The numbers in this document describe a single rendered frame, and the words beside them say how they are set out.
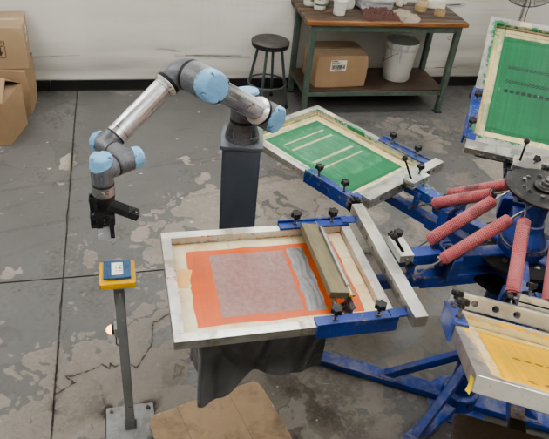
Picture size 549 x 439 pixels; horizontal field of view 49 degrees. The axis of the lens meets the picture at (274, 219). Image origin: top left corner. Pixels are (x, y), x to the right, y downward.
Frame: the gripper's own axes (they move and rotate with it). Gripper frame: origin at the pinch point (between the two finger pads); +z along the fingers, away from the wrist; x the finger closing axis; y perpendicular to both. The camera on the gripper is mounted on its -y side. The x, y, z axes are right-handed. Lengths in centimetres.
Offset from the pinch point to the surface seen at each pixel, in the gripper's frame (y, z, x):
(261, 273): -54, 15, 8
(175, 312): -19.2, 11.2, 27.5
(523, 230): -146, -13, 27
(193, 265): -28.4, 14.7, -0.2
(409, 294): -102, 6, 35
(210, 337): -29, 11, 41
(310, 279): -71, 14, 14
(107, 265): 3.3, 13.3, -2.3
